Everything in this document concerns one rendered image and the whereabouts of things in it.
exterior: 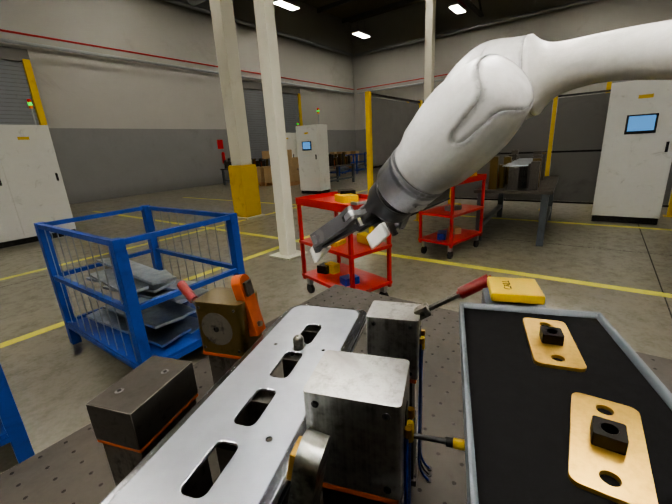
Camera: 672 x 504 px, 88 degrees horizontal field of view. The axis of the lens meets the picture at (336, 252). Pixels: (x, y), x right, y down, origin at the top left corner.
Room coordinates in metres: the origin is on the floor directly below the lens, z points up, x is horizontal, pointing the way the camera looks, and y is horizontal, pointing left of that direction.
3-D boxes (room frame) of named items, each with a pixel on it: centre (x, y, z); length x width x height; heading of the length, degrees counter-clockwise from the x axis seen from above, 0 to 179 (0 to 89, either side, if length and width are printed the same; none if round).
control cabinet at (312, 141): (11.05, 0.54, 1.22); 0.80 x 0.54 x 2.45; 54
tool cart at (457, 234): (4.25, -1.44, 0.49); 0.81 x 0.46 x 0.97; 131
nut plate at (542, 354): (0.28, -0.19, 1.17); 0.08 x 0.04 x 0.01; 159
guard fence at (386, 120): (6.17, -1.52, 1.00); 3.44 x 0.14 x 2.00; 143
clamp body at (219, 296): (0.68, 0.25, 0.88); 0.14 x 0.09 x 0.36; 72
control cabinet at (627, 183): (5.33, -4.51, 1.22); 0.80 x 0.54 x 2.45; 53
